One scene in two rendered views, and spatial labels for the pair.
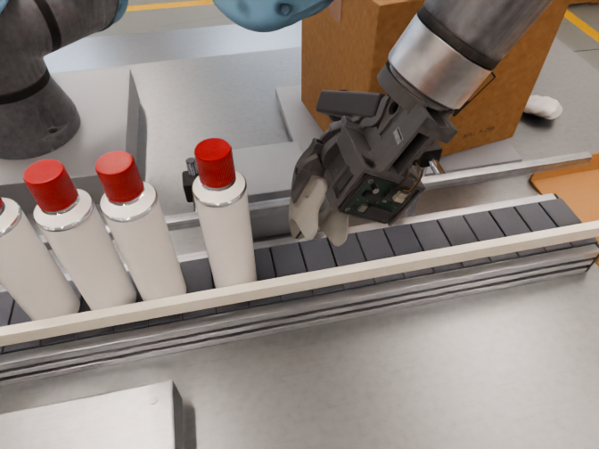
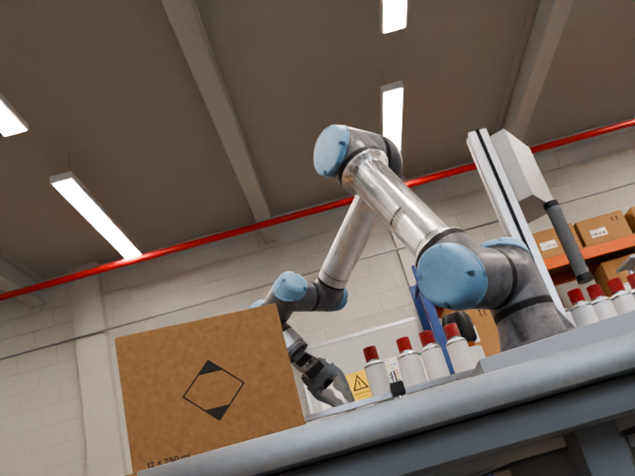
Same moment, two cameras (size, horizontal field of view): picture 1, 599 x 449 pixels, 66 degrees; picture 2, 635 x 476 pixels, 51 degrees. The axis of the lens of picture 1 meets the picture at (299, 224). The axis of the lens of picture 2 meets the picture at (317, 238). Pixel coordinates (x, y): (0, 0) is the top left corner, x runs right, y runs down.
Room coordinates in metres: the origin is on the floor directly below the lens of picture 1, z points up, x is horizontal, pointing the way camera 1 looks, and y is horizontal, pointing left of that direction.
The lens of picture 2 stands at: (1.90, 0.32, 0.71)
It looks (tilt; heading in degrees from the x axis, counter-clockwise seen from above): 23 degrees up; 190
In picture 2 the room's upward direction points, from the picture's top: 16 degrees counter-clockwise
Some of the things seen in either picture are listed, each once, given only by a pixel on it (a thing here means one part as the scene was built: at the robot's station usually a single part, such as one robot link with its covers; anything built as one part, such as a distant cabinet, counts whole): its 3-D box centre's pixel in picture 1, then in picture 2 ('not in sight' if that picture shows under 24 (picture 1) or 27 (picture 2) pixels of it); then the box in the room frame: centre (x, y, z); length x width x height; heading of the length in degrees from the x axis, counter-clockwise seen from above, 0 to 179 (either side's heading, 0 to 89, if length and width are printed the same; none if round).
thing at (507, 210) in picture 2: not in sight; (525, 252); (0.38, 0.50, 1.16); 0.04 x 0.04 x 0.67; 12
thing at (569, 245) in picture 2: not in sight; (567, 241); (0.31, 0.61, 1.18); 0.04 x 0.04 x 0.21
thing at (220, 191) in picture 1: (225, 225); (381, 388); (0.32, 0.08, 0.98); 0.05 x 0.05 x 0.20
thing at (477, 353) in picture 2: not in sight; (471, 364); (-0.01, 0.29, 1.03); 0.09 x 0.09 x 0.30
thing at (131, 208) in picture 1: (143, 239); (415, 379); (0.30, 0.16, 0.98); 0.05 x 0.05 x 0.20
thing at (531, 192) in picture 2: not in sight; (512, 178); (0.31, 0.55, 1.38); 0.17 x 0.10 x 0.19; 157
